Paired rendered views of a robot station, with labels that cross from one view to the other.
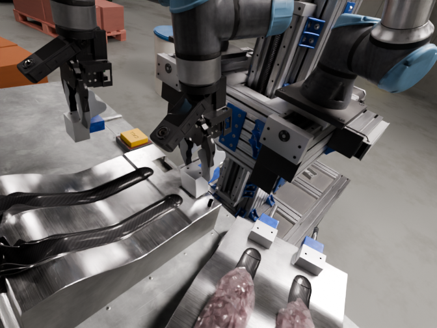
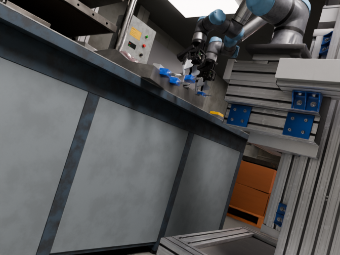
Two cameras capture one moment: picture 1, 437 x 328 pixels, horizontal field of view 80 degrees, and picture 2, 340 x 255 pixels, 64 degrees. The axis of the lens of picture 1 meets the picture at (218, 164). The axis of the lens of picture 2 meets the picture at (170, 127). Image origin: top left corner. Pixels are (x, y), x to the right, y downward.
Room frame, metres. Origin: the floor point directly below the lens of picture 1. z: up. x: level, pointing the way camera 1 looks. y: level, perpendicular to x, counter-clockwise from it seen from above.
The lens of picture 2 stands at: (0.59, -1.36, 0.57)
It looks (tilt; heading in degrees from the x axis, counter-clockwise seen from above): 4 degrees up; 97
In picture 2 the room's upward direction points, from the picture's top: 17 degrees clockwise
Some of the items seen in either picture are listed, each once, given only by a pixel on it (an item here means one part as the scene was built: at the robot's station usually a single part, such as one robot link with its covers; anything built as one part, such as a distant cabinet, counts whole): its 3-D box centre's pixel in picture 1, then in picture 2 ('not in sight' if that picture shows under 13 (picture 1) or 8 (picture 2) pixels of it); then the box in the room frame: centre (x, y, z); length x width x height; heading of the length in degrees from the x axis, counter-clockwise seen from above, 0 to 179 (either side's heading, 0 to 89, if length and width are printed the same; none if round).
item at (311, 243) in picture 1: (311, 246); (167, 73); (0.39, -0.25, 0.86); 0.13 x 0.05 x 0.05; 162
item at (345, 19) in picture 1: (352, 41); (291, 16); (0.81, -0.27, 1.20); 0.13 x 0.12 x 0.14; 32
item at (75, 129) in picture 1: (96, 122); (202, 94); (0.53, 0.32, 0.93); 0.13 x 0.05 x 0.05; 145
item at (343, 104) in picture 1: (330, 82); (285, 44); (0.81, -0.26, 1.09); 0.15 x 0.15 x 0.10
